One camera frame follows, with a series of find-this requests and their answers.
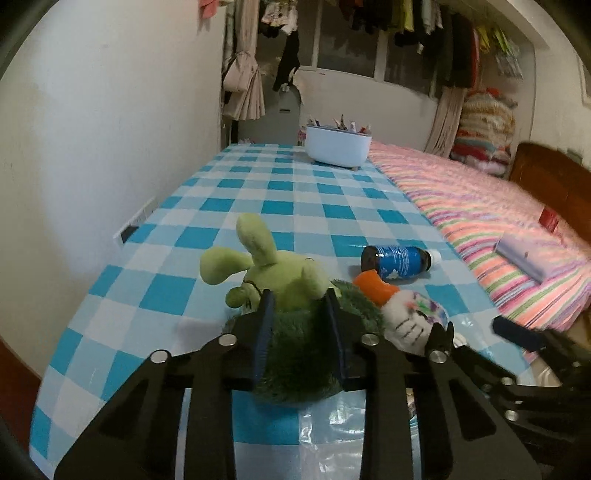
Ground row of hanging clothes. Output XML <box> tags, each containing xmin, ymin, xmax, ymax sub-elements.
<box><xmin>323</xmin><ymin>0</ymin><xmax>509</xmax><ymax>90</ymax></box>

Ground beige tied curtain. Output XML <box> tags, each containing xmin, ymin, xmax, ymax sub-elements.
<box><xmin>221</xmin><ymin>0</ymin><xmax>266</xmax><ymax>121</ymax></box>

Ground white and black plush toy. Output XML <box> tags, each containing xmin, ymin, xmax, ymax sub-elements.
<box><xmin>381</xmin><ymin>288</ymin><xmax>451</xmax><ymax>356</ymax></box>

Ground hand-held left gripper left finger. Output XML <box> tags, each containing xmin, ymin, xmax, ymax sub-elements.
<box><xmin>54</xmin><ymin>288</ymin><xmax>278</xmax><ymax>480</ymax></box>

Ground pink cloth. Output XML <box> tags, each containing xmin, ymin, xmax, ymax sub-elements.
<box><xmin>199</xmin><ymin>0</ymin><xmax>232</xmax><ymax>19</ymax></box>

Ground orange peel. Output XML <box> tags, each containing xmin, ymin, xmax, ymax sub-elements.
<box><xmin>353</xmin><ymin>270</ymin><xmax>400</xmax><ymax>306</ymax></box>

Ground striped pink bedsheet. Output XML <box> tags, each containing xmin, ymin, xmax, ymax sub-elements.
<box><xmin>368</xmin><ymin>141</ymin><xmax>591</xmax><ymax>333</ymax></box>

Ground white oval tub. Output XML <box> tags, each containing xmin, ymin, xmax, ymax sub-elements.
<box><xmin>305</xmin><ymin>124</ymin><xmax>372</xmax><ymax>171</ymax></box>

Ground black hanging garment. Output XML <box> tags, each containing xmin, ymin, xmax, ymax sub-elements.
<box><xmin>272</xmin><ymin>32</ymin><xmax>301</xmax><ymax>93</ymax></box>

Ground brown wooden headboard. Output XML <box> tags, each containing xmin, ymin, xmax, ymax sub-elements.
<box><xmin>508</xmin><ymin>142</ymin><xmax>591</xmax><ymax>241</ymax></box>

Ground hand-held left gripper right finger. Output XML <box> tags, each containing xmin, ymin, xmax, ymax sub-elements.
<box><xmin>323</xmin><ymin>288</ymin><xmax>541</xmax><ymax>480</ymax></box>

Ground grey rounded panel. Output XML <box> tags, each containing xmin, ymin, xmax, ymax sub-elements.
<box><xmin>276</xmin><ymin>83</ymin><xmax>303</xmax><ymax>145</ymax></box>

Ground balcony window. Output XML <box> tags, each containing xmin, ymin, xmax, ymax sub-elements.
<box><xmin>300</xmin><ymin>9</ymin><xmax>439</xmax><ymax>93</ymax></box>

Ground brown glass bottle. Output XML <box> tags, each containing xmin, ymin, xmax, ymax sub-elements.
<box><xmin>360</xmin><ymin>244</ymin><xmax>441</xmax><ymax>281</ymax></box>

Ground beige narrow curtain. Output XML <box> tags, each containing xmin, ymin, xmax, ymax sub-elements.
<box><xmin>424</xmin><ymin>85</ymin><xmax>468</xmax><ymax>158</ymax></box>

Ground round hanger with laundry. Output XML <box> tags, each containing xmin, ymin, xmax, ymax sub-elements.
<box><xmin>259</xmin><ymin>0</ymin><xmax>310</xmax><ymax>38</ymax></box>

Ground grey folded pouch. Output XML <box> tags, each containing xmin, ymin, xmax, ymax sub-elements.
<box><xmin>495</xmin><ymin>233</ymin><xmax>566</xmax><ymax>283</ymax></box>

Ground white wall socket strip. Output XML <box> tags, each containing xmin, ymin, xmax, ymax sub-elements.
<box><xmin>113</xmin><ymin>198</ymin><xmax>157</xmax><ymax>245</ymax></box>

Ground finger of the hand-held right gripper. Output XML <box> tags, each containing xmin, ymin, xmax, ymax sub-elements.
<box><xmin>428</xmin><ymin>323</ymin><xmax>591</xmax><ymax>462</ymax></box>
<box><xmin>492</xmin><ymin>315</ymin><xmax>591</xmax><ymax>370</ymax></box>

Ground blue checkered tablecloth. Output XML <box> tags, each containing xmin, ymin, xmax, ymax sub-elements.
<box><xmin>28</xmin><ymin>142</ymin><xmax>532</xmax><ymax>480</ymax></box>

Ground stack of folded blankets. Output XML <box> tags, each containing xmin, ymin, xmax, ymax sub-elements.
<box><xmin>450</xmin><ymin>88</ymin><xmax>517</xmax><ymax>176</ymax></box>

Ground dark green fuzzy plush toy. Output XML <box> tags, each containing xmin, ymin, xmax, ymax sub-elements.
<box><xmin>222</xmin><ymin>279</ymin><xmax>386</xmax><ymax>407</ymax></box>

